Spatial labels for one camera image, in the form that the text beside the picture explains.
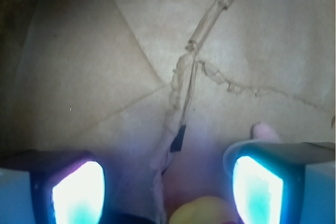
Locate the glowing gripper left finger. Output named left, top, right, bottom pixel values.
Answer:
left=1, top=150, right=105, bottom=223

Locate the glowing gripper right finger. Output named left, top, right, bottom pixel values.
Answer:
left=223, top=140, right=335, bottom=223

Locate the yellow rubber duck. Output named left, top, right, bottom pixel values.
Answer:
left=169, top=196, right=238, bottom=223

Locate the pink plush toy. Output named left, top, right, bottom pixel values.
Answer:
left=251, top=122, right=280, bottom=141

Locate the brown paper bag basket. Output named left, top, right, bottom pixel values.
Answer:
left=1, top=0, right=335, bottom=220

